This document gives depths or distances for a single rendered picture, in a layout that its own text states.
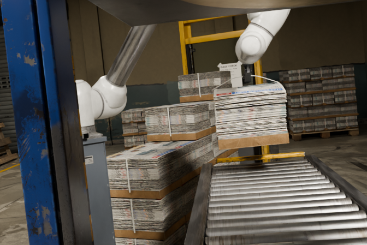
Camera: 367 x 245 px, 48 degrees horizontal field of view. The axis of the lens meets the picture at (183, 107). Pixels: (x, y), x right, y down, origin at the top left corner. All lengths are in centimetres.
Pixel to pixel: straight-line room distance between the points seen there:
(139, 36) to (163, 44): 743
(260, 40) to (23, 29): 94
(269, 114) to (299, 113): 602
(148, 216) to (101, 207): 43
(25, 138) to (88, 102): 125
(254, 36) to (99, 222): 111
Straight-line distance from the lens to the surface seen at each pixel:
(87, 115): 193
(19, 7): 71
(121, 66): 199
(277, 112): 168
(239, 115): 167
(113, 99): 204
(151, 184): 227
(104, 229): 202
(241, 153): 400
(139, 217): 237
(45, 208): 71
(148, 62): 939
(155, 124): 285
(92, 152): 193
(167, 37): 937
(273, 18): 152
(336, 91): 784
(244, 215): 129
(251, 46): 145
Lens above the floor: 120
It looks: 3 degrees down
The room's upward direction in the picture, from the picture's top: 6 degrees counter-clockwise
